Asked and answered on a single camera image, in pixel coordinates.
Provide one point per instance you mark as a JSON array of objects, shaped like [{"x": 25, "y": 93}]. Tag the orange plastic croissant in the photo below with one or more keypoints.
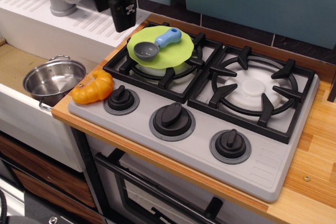
[{"x": 97, "y": 90}]

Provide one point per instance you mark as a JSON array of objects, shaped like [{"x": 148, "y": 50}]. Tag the grey toy stove top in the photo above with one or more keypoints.
[{"x": 261, "y": 175}]

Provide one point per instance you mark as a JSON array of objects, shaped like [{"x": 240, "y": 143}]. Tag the black left stove knob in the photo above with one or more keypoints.
[{"x": 121, "y": 101}]

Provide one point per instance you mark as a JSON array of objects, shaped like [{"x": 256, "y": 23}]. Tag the black right stove knob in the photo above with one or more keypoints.
[{"x": 230, "y": 147}]

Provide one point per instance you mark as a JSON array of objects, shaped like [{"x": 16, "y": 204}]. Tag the black left burner grate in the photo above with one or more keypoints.
[{"x": 175, "y": 83}]

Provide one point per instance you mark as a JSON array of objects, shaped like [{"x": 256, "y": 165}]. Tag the black oven door handle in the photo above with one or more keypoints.
[{"x": 208, "y": 216}]

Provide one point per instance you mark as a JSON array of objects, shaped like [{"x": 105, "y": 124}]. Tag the white toy sink unit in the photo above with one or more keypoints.
[{"x": 31, "y": 35}]

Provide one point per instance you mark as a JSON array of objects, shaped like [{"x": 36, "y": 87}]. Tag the black stove knob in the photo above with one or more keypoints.
[
  {"x": 121, "y": 101},
  {"x": 172, "y": 122},
  {"x": 230, "y": 147}
]

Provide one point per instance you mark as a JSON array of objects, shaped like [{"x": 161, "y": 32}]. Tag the wooden drawer fronts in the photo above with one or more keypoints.
[{"x": 50, "y": 180}]

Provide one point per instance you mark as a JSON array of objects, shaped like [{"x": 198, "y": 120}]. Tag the black right burner grate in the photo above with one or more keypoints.
[{"x": 264, "y": 95}]

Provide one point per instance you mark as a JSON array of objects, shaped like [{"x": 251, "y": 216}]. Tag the grey spoon with blue handle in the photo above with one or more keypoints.
[{"x": 149, "y": 50}]

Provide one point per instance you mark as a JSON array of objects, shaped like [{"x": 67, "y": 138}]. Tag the stainless steel pot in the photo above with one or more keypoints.
[{"x": 49, "y": 82}]

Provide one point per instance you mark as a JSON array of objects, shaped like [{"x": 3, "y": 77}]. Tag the lime green plastic plate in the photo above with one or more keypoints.
[{"x": 171, "y": 56}]

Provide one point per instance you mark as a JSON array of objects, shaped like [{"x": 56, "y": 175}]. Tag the toy oven door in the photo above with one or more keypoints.
[{"x": 153, "y": 204}]

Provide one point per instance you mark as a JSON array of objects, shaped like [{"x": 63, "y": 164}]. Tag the black middle stove knob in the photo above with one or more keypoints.
[{"x": 172, "y": 122}]

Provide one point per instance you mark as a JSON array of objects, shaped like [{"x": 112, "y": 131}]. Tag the black burner grate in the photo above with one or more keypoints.
[
  {"x": 175, "y": 83},
  {"x": 264, "y": 95}
]

